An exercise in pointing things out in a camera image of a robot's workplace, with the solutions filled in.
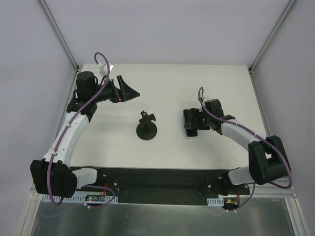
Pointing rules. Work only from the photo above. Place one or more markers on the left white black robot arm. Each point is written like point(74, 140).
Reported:
point(52, 174)

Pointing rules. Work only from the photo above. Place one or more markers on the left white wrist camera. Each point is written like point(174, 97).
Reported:
point(103, 69)

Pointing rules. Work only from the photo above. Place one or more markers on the left white cable duct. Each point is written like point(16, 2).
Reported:
point(90, 199)

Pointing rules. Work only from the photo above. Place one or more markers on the black phone teal case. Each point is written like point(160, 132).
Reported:
point(188, 114)

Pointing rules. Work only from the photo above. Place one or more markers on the right aluminium corner post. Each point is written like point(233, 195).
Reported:
point(272, 34)

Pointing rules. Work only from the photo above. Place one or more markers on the aluminium corner post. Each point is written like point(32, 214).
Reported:
point(272, 34)
point(58, 33)

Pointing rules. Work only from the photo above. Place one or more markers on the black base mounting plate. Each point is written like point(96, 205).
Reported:
point(159, 186)

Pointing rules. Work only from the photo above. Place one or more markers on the left aluminium corner post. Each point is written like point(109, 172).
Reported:
point(58, 33)

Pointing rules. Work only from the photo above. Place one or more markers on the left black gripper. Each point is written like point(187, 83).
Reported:
point(118, 89)

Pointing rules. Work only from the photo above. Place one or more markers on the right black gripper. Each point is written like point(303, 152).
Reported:
point(191, 120)

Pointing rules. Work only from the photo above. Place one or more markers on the white cable duct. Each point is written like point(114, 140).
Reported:
point(90, 199)
point(215, 202)

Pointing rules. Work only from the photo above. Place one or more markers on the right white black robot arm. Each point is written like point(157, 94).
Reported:
point(267, 158)

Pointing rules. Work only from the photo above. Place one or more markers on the right white cable duct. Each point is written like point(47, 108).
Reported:
point(215, 202)

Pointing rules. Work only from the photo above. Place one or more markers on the black round-base phone stand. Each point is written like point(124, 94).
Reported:
point(146, 129)

